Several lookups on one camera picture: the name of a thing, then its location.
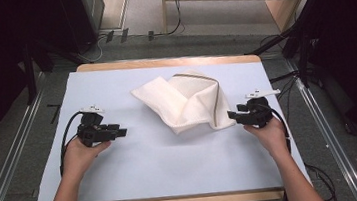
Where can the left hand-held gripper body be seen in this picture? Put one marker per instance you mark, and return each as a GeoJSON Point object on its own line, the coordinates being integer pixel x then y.
{"type": "Point", "coordinates": [91, 131]}

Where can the white mesh laundry bag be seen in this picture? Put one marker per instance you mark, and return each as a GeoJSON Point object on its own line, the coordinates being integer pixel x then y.
{"type": "Point", "coordinates": [183, 103]}

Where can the person's right hand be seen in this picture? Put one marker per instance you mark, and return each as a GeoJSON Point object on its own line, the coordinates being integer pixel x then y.
{"type": "Point", "coordinates": [272, 137]}

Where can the light blue table mat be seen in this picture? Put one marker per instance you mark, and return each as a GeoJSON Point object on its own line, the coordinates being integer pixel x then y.
{"type": "Point", "coordinates": [159, 163]}

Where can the dark cabinet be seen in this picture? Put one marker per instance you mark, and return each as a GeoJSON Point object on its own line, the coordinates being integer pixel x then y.
{"type": "Point", "coordinates": [80, 17]}

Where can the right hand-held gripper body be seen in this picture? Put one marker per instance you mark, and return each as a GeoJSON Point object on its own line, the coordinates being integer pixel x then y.
{"type": "Point", "coordinates": [258, 112]}

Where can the person's left hand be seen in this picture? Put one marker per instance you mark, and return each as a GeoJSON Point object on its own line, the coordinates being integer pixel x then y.
{"type": "Point", "coordinates": [78, 156]}

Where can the black metal stand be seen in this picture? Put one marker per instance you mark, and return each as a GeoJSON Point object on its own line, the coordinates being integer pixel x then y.
{"type": "Point", "coordinates": [302, 54]}

